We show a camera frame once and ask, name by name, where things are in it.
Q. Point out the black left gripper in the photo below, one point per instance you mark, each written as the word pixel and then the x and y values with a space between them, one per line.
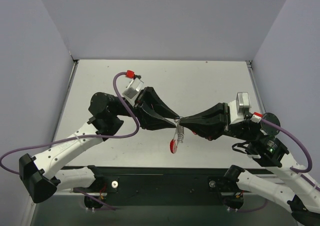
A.
pixel 141 106

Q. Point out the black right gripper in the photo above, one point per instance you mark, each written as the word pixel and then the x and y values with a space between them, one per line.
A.
pixel 225 118

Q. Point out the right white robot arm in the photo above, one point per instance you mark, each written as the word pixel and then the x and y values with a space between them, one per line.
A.
pixel 299 194

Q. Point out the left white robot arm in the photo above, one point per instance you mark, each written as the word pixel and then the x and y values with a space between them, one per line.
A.
pixel 43 174

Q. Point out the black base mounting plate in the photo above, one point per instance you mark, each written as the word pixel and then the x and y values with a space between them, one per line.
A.
pixel 147 186

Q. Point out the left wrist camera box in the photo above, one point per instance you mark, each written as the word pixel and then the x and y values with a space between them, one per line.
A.
pixel 133 89

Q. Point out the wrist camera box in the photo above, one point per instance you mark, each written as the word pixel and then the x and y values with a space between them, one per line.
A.
pixel 239 108
pixel 133 89

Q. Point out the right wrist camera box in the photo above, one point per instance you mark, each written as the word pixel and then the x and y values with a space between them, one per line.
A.
pixel 239 108

